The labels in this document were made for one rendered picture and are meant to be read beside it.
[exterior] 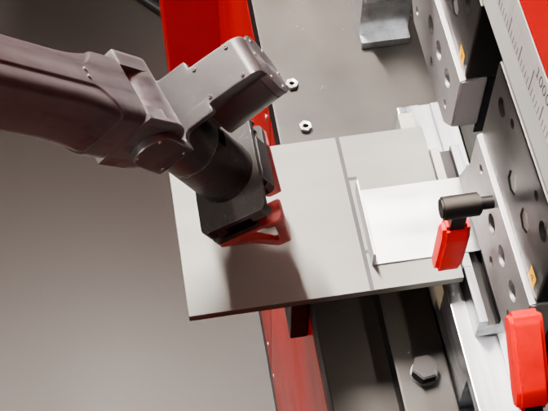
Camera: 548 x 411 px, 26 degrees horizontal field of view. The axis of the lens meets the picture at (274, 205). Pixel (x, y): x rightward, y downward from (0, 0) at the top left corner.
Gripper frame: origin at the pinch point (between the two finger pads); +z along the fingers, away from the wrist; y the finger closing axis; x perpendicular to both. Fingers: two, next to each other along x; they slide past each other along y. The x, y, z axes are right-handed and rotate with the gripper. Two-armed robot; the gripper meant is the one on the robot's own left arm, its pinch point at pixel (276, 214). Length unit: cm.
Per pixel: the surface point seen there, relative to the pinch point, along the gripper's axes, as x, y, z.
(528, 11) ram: -31.4, -10.8, -25.3
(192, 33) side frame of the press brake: 37, 86, 63
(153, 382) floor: 67, 32, 81
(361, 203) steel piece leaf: -6.7, 0.6, 5.4
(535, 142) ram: -28.3, -16.7, -19.9
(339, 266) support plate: -2.9, -4.7, 5.7
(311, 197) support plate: -1.9, 3.4, 5.2
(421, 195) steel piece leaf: -11.2, 1.8, 10.3
